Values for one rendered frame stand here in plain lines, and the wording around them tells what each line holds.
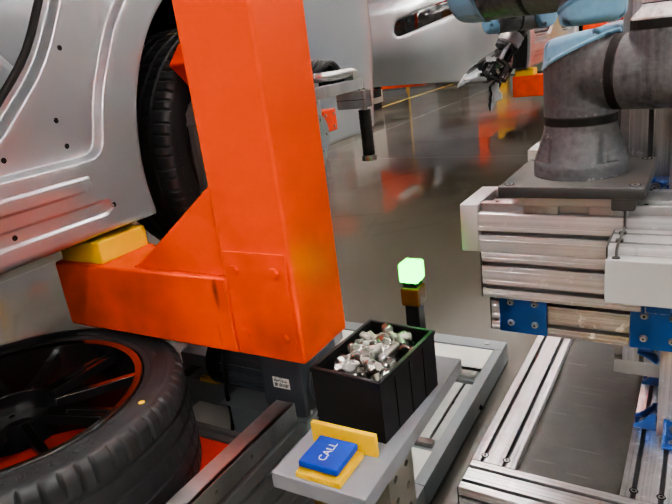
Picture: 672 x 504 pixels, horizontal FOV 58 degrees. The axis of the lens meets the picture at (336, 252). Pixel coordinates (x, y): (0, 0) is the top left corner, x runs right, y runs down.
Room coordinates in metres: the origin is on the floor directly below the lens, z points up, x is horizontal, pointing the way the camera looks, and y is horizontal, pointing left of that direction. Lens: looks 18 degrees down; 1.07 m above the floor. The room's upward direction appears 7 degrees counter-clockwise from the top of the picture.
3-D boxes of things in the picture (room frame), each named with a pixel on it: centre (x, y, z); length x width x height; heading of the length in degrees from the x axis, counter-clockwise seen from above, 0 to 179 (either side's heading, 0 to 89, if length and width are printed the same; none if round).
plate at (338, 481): (0.80, 0.05, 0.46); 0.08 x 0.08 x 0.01; 58
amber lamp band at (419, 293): (1.11, -0.14, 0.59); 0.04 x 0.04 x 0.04; 58
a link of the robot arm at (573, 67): (1.01, -0.44, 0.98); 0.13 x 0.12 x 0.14; 43
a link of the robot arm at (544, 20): (1.98, -0.70, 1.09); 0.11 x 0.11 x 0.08; 12
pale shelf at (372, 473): (0.94, -0.04, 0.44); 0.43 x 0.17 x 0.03; 148
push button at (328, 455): (0.80, 0.05, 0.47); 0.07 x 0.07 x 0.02; 58
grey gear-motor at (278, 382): (1.43, 0.24, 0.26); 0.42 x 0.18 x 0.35; 58
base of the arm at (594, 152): (1.02, -0.44, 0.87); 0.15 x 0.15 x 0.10
